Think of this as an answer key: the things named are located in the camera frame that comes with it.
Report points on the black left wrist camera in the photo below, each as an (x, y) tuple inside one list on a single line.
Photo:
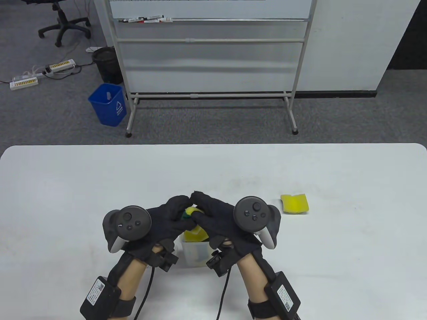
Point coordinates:
[(165, 261)]

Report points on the black right wrist box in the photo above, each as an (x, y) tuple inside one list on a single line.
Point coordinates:
[(283, 291)]

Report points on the black hand controller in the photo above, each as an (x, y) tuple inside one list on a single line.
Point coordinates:
[(252, 211), (128, 221)]

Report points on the whiteboard on metal stand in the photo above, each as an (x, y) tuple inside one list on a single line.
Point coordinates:
[(213, 8)]

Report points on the whiteboard marker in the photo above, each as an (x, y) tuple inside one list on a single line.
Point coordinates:
[(133, 20), (155, 17), (165, 20), (150, 21)]

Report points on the black office chair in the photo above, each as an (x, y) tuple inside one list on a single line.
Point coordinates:
[(63, 23)]

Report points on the person's left forearm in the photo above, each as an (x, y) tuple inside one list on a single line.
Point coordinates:
[(136, 276)]

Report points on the person's right forearm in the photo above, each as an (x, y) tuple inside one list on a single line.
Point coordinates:
[(253, 280)]

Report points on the person's right hand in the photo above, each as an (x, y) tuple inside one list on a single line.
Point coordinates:
[(217, 213)]

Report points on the black left wrist box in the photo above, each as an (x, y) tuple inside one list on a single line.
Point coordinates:
[(98, 296)]

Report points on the black left hand controller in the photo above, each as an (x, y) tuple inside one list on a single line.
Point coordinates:
[(128, 221)]

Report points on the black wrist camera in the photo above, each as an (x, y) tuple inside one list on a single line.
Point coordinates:
[(218, 263), (165, 261)]

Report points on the black wrist box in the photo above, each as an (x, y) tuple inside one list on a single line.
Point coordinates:
[(98, 296), (283, 291)]

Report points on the black right hand controller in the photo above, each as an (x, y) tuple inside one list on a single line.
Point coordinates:
[(252, 211)]

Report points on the black mesh wastebasket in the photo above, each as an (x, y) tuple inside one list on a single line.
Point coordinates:
[(106, 63)]

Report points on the person's left hand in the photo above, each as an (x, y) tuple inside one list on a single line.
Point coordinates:
[(166, 213)]

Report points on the white power strips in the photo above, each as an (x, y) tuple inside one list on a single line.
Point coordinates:
[(80, 68)]

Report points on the blue plastic bin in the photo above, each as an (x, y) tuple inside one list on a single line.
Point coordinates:
[(106, 110)]

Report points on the small white floor object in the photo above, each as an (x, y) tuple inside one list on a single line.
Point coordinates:
[(90, 50)]

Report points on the clear plastic airtight container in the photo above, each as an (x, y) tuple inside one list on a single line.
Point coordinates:
[(193, 256)]

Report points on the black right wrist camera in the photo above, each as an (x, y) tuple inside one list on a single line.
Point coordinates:
[(218, 263)]

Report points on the white power strip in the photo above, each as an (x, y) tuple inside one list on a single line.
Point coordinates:
[(23, 83), (61, 65)]

